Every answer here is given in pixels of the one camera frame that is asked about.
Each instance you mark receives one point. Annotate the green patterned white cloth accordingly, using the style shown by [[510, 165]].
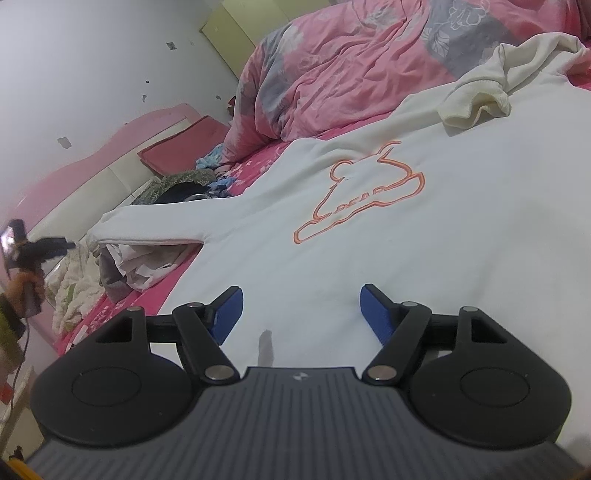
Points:
[[74, 295]]

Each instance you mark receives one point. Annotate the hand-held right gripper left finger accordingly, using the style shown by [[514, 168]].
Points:
[[228, 314]]

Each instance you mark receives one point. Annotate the grey garment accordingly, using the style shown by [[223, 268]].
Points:
[[111, 281]]

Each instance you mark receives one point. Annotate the pink pillow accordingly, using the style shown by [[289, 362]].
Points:
[[180, 147]]

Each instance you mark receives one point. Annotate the pink headboard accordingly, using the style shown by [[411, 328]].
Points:
[[92, 180]]

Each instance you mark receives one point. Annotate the white hoodie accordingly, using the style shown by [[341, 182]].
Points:
[[415, 240]]

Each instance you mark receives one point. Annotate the pink floral duvet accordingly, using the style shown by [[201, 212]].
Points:
[[346, 69]]

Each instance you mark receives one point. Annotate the pink floral bed blanket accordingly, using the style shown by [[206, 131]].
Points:
[[115, 318]]

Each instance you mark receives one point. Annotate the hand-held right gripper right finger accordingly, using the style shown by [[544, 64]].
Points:
[[374, 314]]

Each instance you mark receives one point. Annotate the person's left forearm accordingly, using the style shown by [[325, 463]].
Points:
[[9, 332]]

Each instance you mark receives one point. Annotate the pale yellow wardrobe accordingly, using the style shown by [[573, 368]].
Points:
[[235, 27]]

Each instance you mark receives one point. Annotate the black garment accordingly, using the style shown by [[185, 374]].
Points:
[[184, 194]]

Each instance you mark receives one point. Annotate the olive patterned garment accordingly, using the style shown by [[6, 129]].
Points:
[[147, 191]]

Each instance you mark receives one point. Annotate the light blue cloth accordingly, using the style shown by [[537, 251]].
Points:
[[210, 159], [221, 184]]

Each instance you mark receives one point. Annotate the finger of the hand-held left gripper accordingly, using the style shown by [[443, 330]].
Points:
[[51, 247]]

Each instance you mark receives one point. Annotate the person's left hand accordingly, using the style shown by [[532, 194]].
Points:
[[16, 290]]

